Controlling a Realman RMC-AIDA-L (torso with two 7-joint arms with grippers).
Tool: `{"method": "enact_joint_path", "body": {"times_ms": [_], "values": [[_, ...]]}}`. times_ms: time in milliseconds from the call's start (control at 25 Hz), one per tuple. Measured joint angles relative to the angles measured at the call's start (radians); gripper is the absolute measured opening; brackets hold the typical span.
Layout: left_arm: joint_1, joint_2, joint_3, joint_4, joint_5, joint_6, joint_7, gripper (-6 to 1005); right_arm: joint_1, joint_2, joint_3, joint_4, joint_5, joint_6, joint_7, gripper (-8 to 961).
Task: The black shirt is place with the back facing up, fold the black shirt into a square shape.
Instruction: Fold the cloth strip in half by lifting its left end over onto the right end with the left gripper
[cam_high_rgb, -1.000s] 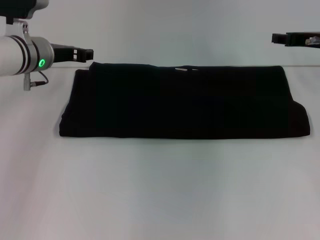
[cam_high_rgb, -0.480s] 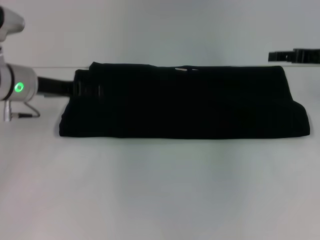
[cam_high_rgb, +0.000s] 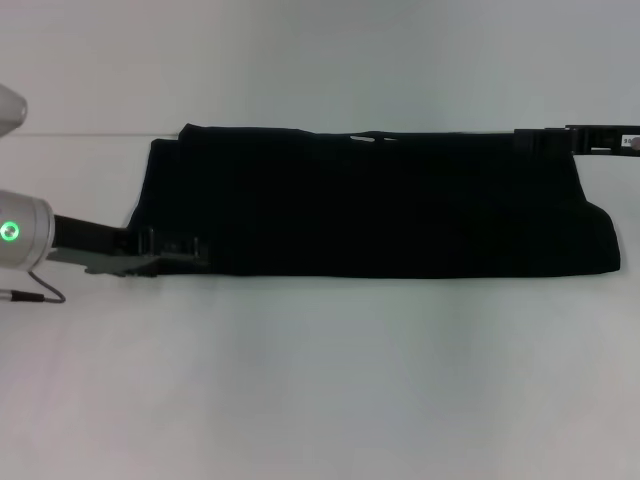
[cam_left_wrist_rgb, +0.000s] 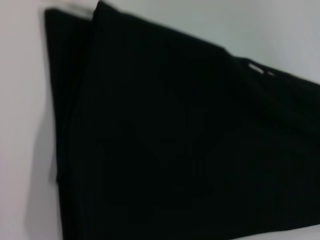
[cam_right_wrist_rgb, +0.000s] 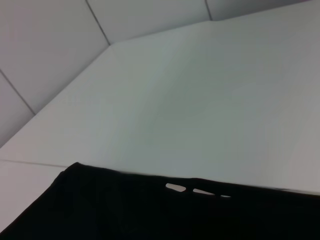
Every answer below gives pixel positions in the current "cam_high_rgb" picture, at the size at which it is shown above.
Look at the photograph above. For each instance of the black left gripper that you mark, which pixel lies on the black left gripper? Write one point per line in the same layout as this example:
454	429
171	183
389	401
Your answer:
85	235

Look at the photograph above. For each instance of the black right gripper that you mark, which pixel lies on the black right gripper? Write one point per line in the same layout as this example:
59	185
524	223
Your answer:
600	139

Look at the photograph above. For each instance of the black shirt with FREE print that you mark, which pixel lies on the black shirt with FREE print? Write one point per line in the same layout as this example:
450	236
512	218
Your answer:
375	210

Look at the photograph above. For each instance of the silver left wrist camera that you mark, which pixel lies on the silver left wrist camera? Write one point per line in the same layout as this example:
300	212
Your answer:
10	112

